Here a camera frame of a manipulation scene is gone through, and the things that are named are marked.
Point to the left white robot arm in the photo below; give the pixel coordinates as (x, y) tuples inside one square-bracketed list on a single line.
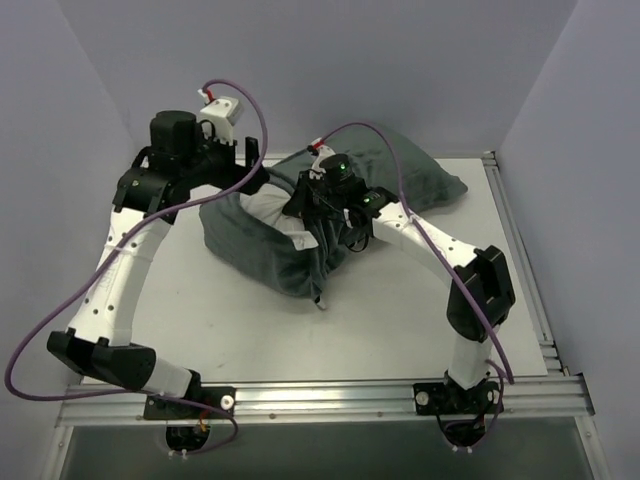
[(186, 151)]

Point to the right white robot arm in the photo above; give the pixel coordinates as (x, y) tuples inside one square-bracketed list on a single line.
[(481, 292)]

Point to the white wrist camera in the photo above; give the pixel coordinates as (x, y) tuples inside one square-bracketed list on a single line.
[(220, 115), (319, 151)]

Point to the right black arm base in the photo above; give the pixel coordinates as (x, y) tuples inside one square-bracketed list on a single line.
[(464, 417)]

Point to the white pillow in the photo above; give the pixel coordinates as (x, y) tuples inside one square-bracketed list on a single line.
[(267, 206)]

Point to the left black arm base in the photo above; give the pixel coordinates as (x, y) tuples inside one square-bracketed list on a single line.
[(196, 411)]

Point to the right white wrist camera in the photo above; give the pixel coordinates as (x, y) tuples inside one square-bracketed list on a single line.
[(319, 151)]

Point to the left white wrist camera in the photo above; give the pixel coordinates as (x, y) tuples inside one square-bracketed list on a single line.
[(220, 115)]

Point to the aluminium mounting rail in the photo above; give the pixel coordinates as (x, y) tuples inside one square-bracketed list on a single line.
[(328, 402)]

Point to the zebra and green pillowcase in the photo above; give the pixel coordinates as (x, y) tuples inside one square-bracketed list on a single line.
[(251, 234)]

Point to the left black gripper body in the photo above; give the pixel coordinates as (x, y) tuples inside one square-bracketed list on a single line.
[(248, 163)]

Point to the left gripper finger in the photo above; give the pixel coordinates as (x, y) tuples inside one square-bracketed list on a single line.
[(252, 182), (251, 151)]

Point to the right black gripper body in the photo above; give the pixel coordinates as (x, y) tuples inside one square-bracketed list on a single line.
[(310, 195)]

